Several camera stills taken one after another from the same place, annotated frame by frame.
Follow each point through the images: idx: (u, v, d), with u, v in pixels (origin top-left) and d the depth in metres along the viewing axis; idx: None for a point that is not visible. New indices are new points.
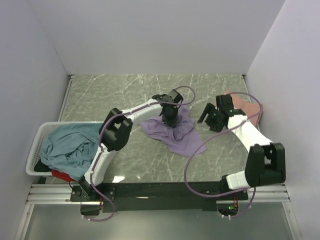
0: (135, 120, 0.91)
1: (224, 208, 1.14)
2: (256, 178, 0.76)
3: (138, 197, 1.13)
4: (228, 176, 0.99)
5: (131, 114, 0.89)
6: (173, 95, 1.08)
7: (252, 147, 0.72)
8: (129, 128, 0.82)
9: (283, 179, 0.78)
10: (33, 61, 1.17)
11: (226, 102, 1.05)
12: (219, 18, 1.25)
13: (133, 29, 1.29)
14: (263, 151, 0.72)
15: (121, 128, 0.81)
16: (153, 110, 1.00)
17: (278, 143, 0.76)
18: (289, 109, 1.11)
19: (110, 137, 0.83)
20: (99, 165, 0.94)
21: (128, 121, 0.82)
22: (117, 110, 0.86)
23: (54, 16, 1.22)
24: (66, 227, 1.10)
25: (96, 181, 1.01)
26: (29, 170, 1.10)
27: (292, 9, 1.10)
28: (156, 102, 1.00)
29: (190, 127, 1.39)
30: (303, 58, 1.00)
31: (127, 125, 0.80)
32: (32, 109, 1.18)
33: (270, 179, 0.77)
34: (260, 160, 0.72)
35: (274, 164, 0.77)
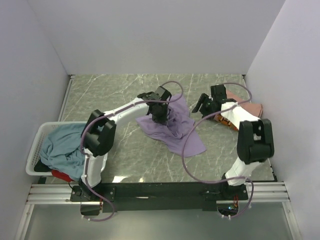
0: (120, 122, 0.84)
1: (224, 208, 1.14)
2: (247, 150, 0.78)
3: (138, 197, 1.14)
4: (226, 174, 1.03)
5: (114, 115, 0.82)
6: (161, 92, 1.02)
7: (241, 121, 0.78)
8: (112, 131, 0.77)
9: (272, 153, 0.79)
10: (33, 61, 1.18)
11: (219, 91, 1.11)
12: (219, 18, 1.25)
13: (133, 29, 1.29)
14: (250, 125, 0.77)
15: (103, 132, 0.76)
16: (139, 110, 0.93)
17: (265, 119, 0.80)
18: (289, 109, 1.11)
19: (94, 141, 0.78)
20: (90, 169, 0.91)
21: (112, 123, 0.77)
22: (99, 112, 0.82)
23: (54, 16, 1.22)
24: (66, 227, 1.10)
25: (92, 183, 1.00)
26: (29, 170, 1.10)
27: (292, 9, 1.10)
28: (141, 101, 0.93)
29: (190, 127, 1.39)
30: (303, 59, 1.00)
31: (110, 128, 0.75)
32: (32, 109, 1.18)
33: (260, 153, 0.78)
34: (248, 131, 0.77)
35: (263, 138, 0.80)
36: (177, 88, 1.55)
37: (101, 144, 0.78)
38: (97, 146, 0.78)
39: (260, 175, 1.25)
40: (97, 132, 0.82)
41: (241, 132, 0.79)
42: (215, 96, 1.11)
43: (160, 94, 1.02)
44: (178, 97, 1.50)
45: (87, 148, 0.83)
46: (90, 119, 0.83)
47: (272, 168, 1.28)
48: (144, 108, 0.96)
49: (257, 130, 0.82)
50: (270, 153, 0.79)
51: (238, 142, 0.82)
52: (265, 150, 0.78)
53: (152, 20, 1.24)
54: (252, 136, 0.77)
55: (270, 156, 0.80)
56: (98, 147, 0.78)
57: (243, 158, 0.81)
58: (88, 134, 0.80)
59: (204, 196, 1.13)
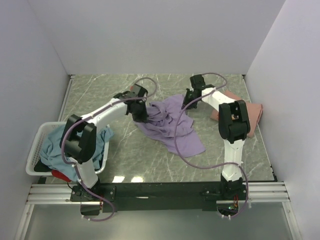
0: (99, 123, 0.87)
1: (224, 207, 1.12)
2: (227, 128, 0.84)
3: (138, 197, 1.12)
4: (222, 171, 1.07)
5: (92, 117, 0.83)
6: (136, 90, 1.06)
7: (219, 104, 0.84)
8: (92, 134, 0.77)
9: (249, 128, 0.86)
10: (33, 61, 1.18)
11: (197, 80, 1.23)
12: (219, 19, 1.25)
13: (133, 29, 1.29)
14: (228, 106, 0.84)
15: (85, 136, 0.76)
16: (117, 109, 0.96)
17: (239, 100, 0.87)
18: (289, 109, 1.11)
19: (76, 148, 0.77)
20: (83, 173, 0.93)
21: (91, 126, 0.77)
22: (75, 117, 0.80)
23: (54, 15, 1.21)
24: (66, 227, 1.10)
25: (89, 184, 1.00)
26: (29, 170, 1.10)
27: (293, 9, 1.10)
28: (119, 101, 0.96)
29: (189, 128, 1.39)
30: (303, 59, 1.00)
31: (90, 132, 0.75)
32: (32, 109, 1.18)
33: (239, 129, 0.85)
34: (227, 111, 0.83)
35: (240, 116, 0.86)
36: (177, 88, 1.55)
37: (83, 149, 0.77)
38: (80, 152, 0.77)
39: (260, 175, 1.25)
40: (77, 137, 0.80)
41: (220, 113, 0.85)
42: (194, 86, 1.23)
43: (136, 91, 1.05)
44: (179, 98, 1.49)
45: (71, 156, 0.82)
46: (67, 125, 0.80)
47: (273, 168, 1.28)
48: (121, 107, 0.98)
49: (234, 111, 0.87)
50: (247, 128, 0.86)
51: (219, 124, 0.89)
52: (243, 126, 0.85)
53: (151, 19, 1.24)
54: (230, 115, 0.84)
55: (248, 131, 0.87)
56: (81, 152, 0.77)
57: (225, 137, 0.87)
58: (68, 143, 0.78)
59: (204, 197, 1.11)
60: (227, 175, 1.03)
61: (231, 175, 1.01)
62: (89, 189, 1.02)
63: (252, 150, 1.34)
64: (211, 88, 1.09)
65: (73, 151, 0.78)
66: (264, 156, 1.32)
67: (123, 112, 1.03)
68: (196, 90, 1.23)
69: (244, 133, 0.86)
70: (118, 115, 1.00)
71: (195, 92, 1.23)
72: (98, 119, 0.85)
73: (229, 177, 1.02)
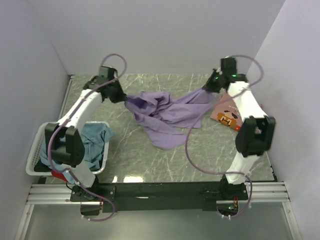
0: (80, 122, 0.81)
1: (224, 208, 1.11)
2: (245, 143, 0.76)
3: (138, 197, 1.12)
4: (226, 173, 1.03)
5: (69, 119, 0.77)
6: (105, 73, 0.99)
7: (245, 118, 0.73)
8: (75, 137, 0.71)
9: (269, 147, 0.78)
10: (33, 61, 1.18)
11: (229, 64, 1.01)
12: (218, 19, 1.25)
13: (133, 29, 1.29)
14: (255, 123, 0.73)
15: (69, 141, 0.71)
16: (92, 101, 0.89)
17: (270, 117, 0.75)
18: (289, 109, 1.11)
19: (64, 155, 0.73)
20: (80, 175, 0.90)
21: (72, 130, 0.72)
22: (52, 125, 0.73)
23: (54, 15, 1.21)
24: (66, 227, 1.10)
25: (87, 183, 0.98)
26: (29, 170, 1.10)
27: (292, 9, 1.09)
28: (90, 92, 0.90)
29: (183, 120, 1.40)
30: (303, 59, 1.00)
31: (73, 136, 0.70)
32: (32, 109, 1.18)
33: (258, 147, 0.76)
34: (251, 128, 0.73)
35: (263, 134, 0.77)
36: (177, 88, 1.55)
37: (73, 153, 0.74)
38: (70, 157, 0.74)
39: (260, 175, 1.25)
40: (61, 143, 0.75)
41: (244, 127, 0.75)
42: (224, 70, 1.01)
43: (105, 75, 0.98)
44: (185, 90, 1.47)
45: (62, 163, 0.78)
46: (46, 134, 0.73)
47: (273, 168, 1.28)
48: (96, 97, 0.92)
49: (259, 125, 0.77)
50: (266, 147, 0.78)
51: (238, 135, 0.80)
52: (264, 145, 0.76)
53: (151, 19, 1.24)
54: (253, 132, 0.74)
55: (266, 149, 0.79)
56: (71, 157, 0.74)
57: (241, 150, 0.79)
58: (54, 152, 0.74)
59: (204, 196, 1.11)
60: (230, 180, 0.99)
61: (234, 181, 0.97)
62: (87, 187, 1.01)
63: None
64: (246, 84, 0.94)
65: (63, 157, 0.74)
66: (264, 156, 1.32)
67: (100, 101, 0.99)
68: (224, 77, 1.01)
69: (261, 152, 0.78)
70: (96, 105, 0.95)
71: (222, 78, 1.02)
72: (77, 118, 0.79)
73: (231, 181, 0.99)
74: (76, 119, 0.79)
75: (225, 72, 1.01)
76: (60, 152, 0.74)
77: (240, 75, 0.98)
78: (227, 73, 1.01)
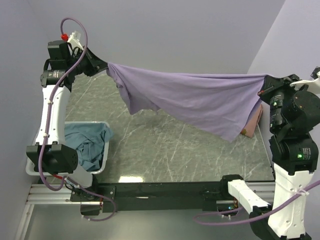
0: (61, 129, 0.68)
1: (223, 208, 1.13)
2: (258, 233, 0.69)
3: (138, 197, 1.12)
4: (229, 183, 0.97)
5: (49, 134, 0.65)
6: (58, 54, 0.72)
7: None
8: (63, 150, 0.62)
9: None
10: (33, 61, 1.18)
11: (301, 128, 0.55)
12: (218, 18, 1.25)
13: (133, 29, 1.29)
14: None
15: (61, 157, 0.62)
16: (62, 101, 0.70)
17: None
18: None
19: (60, 166, 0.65)
20: (76, 179, 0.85)
21: (57, 145, 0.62)
22: (31, 148, 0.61)
23: (54, 15, 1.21)
24: (66, 227, 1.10)
25: (87, 184, 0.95)
26: (29, 170, 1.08)
27: (292, 8, 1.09)
28: (54, 91, 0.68)
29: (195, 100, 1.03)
30: (303, 59, 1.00)
31: (61, 150, 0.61)
32: (32, 109, 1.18)
33: None
34: None
35: None
36: None
37: (68, 165, 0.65)
38: (68, 166, 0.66)
39: (260, 175, 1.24)
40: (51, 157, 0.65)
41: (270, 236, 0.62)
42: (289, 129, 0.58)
43: (59, 56, 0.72)
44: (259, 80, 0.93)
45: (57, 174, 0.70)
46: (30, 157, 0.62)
47: (273, 168, 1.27)
48: (64, 90, 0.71)
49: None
50: None
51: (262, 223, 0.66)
52: None
53: (151, 19, 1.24)
54: None
55: None
56: (69, 165, 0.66)
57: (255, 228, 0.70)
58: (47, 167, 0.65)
59: (204, 196, 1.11)
60: (231, 191, 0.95)
61: (233, 196, 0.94)
62: (87, 187, 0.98)
63: (252, 150, 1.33)
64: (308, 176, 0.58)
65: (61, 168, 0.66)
66: (264, 156, 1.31)
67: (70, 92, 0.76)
68: (282, 144, 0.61)
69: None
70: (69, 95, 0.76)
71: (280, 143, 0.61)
72: (55, 129, 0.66)
73: (231, 192, 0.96)
74: (54, 131, 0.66)
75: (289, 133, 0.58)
76: (54, 165, 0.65)
77: (309, 153, 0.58)
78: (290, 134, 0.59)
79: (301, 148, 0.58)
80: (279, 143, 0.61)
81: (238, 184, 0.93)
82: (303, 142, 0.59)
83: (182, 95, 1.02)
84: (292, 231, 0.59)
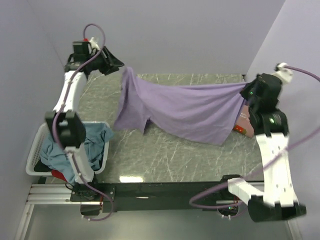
0: (76, 105, 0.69)
1: (224, 208, 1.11)
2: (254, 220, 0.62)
3: (138, 197, 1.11)
4: (228, 181, 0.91)
5: (64, 104, 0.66)
6: (79, 47, 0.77)
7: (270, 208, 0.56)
8: (77, 117, 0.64)
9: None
10: (33, 62, 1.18)
11: (269, 96, 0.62)
12: (218, 19, 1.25)
13: (133, 29, 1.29)
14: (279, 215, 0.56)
15: (73, 124, 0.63)
16: (79, 83, 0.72)
17: (301, 208, 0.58)
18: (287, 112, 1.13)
19: (71, 136, 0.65)
20: (82, 165, 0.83)
21: (71, 112, 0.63)
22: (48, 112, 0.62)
23: (55, 16, 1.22)
24: (66, 227, 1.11)
25: (89, 177, 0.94)
26: (29, 170, 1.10)
27: (293, 8, 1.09)
28: (75, 72, 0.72)
29: (181, 106, 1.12)
30: (304, 59, 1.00)
31: (75, 117, 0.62)
32: (32, 109, 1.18)
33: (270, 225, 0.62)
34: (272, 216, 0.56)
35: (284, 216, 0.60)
36: None
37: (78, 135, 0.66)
38: (77, 137, 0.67)
39: (260, 175, 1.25)
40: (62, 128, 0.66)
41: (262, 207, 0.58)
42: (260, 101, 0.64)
43: (80, 50, 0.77)
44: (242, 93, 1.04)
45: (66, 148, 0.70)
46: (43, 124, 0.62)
47: None
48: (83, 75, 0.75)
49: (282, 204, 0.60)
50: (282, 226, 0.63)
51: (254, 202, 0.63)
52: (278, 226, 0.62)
53: (152, 19, 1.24)
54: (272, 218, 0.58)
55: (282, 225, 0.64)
56: (78, 136, 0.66)
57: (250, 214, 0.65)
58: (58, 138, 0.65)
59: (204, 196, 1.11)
60: (231, 190, 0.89)
61: (233, 194, 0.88)
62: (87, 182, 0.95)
63: (252, 150, 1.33)
64: (283, 138, 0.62)
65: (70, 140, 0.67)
66: None
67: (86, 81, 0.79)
68: (256, 117, 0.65)
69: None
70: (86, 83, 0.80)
71: (255, 116, 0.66)
72: (71, 101, 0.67)
73: (231, 190, 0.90)
74: (70, 102, 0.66)
75: (261, 105, 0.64)
76: (65, 136, 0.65)
77: (280, 118, 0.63)
78: (263, 107, 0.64)
79: (273, 115, 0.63)
80: (253, 116, 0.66)
81: (238, 180, 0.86)
82: (274, 112, 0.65)
83: (176, 105, 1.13)
84: (284, 197, 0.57)
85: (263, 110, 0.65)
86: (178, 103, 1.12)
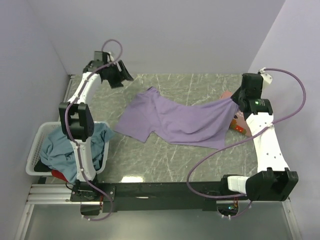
0: (87, 100, 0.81)
1: (224, 208, 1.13)
2: (256, 194, 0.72)
3: (138, 197, 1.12)
4: (228, 177, 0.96)
5: (78, 98, 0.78)
6: (100, 57, 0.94)
7: (262, 173, 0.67)
8: (88, 110, 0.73)
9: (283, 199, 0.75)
10: (33, 62, 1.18)
11: (253, 86, 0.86)
12: (219, 19, 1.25)
13: (133, 29, 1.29)
14: (272, 179, 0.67)
15: (82, 116, 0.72)
16: (94, 82, 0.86)
17: (292, 172, 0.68)
18: (287, 112, 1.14)
19: (80, 127, 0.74)
20: (85, 161, 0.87)
21: (84, 105, 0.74)
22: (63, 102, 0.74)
23: (55, 16, 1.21)
24: (66, 227, 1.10)
25: (91, 175, 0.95)
26: (29, 170, 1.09)
27: (293, 8, 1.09)
28: (91, 73, 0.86)
29: (188, 117, 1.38)
30: (305, 59, 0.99)
31: (85, 109, 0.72)
32: (32, 109, 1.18)
33: (268, 195, 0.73)
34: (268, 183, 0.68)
35: (279, 186, 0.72)
36: (177, 88, 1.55)
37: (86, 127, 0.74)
38: (85, 130, 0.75)
39: None
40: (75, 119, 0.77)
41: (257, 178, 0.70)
42: (246, 90, 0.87)
43: (100, 59, 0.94)
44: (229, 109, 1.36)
45: (74, 139, 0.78)
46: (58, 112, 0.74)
47: None
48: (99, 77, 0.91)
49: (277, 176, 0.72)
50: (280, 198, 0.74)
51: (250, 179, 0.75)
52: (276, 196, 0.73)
53: (152, 19, 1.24)
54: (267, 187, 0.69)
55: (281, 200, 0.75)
56: (85, 130, 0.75)
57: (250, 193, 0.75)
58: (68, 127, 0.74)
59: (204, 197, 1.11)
60: (231, 187, 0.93)
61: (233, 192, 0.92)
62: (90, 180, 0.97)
63: (252, 150, 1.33)
64: (270, 116, 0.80)
65: (78, 132, 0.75)
66: None
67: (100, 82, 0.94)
68: (243, 103, 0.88)
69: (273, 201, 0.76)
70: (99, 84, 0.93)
71: (243, 101, 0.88)
72: (84, 96, 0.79)
73: (231, 188, 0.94)
74: (84, 97, 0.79)
75: (247, 94, 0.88)
76: (74, 126, 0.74)
77: (264, 102, 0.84)
78: (249, 95, 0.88)
79: (259, 100, 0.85)
80: (242, 102, 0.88)
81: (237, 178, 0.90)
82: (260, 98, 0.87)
83: (182, 119, 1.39)
84: (273, 164, 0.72)
85: (249, 98, 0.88)
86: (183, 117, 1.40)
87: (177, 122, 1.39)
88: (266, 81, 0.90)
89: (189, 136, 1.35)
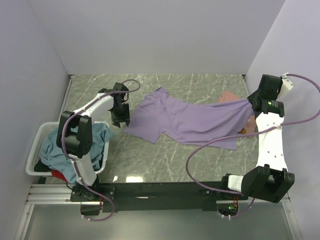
0: (93, 115, 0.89)
1: (224, 208, 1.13)
2: (250, 189, 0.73)
3: (138, 197, 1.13)
4: (229, 176, 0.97)
5: (84, 111, 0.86)
6: (119, 87, 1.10)
7: (259, 168, 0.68)
8: (89, 124, 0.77)
9: (277, 200, 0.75)
10: (33, 62, 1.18)
11: (269, 87, 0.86)
12: (219, 19, 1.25)
13: (133, 29, 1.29)
14: (267, 176, 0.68)
15: (81, 129, 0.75)
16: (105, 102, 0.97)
17: (289, 174, 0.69)
18: (294, 112, 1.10)
19: (76, 140, 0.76)
20: (83, 171, 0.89)
21: (86, 118, 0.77)
22: (67, 112, 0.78)
23: (54, 16, 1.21)
24: (66, 227, 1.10)
25: (90, 181, 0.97)
26: (29, 170, 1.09)
27: (292, 8, 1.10)
28: (105, 94, 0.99)
29: (201, 122, 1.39)
30: (306, 58, 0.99)
31: (87, 123, 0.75)
32: (32, 109, 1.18)
33: (261, 194, 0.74)
34: (261, 179, 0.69)
35: (275, 186, 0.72)
36: (177, 88, 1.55)
37: (82, 142, 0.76)
38: (80, 145, 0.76)
39: None
40: (73, 132, 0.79)
41: (253, 174, 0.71)
42: (262, 90, 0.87)
43: (119, 89, 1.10)
44: (243, 109, 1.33)
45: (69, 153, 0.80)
46: (60, 120, 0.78)
47: None
48: (110, 100, 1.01)
49: (274, 176, 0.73)
50: (272, 199, 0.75)
51: (247, 173, 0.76)
52: (269, 196, 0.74)
53: (152, 20, 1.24)
54: (262, 184, 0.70)
55: (274, 200, 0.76)
56: (81, 145, 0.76)
57: (244, 189, 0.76)
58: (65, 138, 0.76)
59: (204, 197, 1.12)
60: (230, 186, 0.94)
61: (232, 189, 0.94)
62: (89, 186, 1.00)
63: (252, 150, 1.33)
64: (280, 118, 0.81)
65: (72, 147, 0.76)
66: None
67: (111, 106, 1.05)
68: (256, 102, 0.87)
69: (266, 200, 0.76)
70: (107, 108, 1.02)
71: (256, 101, 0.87)
72: (91, 111, 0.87)
73: (230, 187, 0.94)
74: (90, 112, 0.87)
75: (262, 94, 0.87)
76: (71, 139, 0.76)
77: (277, 104, 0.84)
78: (264, 95, 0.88)
79: (272, 101, 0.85)
80: (255, 101, 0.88)
81: (236, 177, 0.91)
82: (274, 100, 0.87)
83: (193, 120, 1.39)
84: (270, 161, 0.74)
85: (264, 98, 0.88)
86: (195, 119, 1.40)
87: (188, 123, 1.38)
88: (287, 87, 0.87)
89: (200, 136, 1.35)
